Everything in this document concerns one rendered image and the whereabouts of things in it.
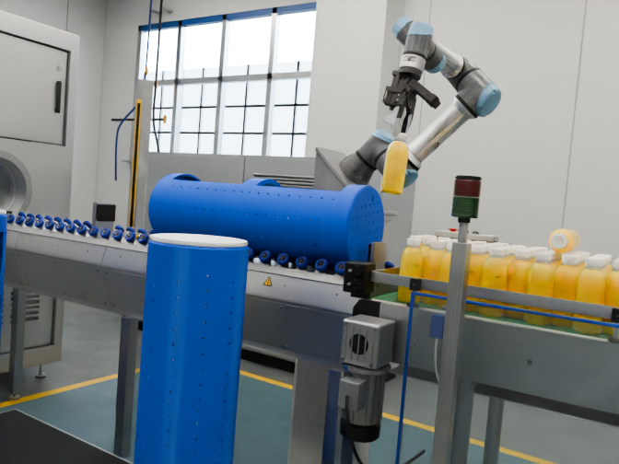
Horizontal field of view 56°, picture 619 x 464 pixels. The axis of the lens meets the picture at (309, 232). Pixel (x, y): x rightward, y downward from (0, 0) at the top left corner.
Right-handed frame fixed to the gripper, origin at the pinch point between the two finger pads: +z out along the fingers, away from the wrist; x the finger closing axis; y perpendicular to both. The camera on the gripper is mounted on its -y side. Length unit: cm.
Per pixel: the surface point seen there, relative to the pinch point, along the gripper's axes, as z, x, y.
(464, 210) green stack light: 23.7, 26.9, -31.7
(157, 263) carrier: 56, 42, 41
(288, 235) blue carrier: 37.2, -3.8, 31.1
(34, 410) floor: 150, -49, 175
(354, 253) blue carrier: 37.8, -8.9, 8.9
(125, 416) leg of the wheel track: 125, -29, 99
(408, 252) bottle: 34.5, 1.8, -12.3
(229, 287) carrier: 57, 30, 25
